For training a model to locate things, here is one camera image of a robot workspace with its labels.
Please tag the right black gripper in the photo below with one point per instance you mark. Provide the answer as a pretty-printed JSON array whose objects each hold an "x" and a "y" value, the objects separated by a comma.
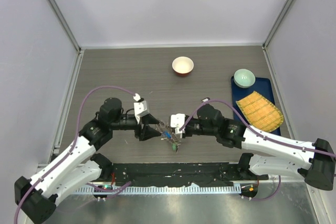
[{"x": 186, "y": 134}]

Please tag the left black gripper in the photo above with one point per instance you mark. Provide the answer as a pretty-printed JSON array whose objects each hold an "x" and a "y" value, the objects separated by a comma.
[{"x": 146, "y": 132}]

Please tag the large metal keyring disc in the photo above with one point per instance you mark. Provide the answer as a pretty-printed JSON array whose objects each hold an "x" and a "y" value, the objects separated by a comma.
[{"x": 163, "y": 126}]

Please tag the blue tag key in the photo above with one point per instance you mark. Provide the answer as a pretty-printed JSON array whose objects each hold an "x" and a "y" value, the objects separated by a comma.
[{"x": 167, "y": 135}]

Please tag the green tag key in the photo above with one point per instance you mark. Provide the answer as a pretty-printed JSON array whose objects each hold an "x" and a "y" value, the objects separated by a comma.
[{"x": 174, "y": 147}]

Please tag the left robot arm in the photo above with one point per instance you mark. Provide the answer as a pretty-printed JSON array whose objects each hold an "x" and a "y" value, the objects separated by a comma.
[{"x": 38, "y": 196}]

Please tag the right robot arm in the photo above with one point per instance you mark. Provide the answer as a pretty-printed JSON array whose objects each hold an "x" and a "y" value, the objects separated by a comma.
[{"x": 314, "y": 161}]

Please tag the black tag key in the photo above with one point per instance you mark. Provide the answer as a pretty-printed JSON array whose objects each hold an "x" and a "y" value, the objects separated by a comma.
[{"x": 205, "y": 100}]

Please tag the yellow woven mat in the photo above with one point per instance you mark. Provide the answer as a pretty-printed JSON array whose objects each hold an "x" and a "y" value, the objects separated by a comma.
[{"x": 260, "y": 112}]

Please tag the light green bowl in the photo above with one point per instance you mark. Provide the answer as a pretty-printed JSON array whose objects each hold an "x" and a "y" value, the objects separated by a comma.
[{"x": 244, "y": 78}]

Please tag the red white bowl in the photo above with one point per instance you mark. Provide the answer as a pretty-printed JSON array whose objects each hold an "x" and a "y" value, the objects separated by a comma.
[{"x": 182, "y": 66}]

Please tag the blue tray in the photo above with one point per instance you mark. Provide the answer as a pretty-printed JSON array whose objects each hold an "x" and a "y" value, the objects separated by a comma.
[{"x": 261, "y": 85}]

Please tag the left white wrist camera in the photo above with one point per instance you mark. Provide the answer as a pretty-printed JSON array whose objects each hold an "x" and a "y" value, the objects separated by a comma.
[{"x": 140, "y": 107}]

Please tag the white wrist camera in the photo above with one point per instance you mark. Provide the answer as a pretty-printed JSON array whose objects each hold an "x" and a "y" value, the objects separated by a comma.
[
  {"x": 176, "y": 122},
  {"x": 140, "y": 107}
]

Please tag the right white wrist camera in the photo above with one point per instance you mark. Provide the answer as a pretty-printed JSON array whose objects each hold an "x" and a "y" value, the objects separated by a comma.
[{"x": 176, "y": 122}]

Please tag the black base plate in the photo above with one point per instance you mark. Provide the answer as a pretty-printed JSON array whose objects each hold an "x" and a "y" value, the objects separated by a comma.
[{"x": 179, "y": 174}]

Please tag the white cable duct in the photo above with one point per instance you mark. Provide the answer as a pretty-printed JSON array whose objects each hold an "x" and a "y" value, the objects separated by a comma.
[{"x": 192, "y": 189}]

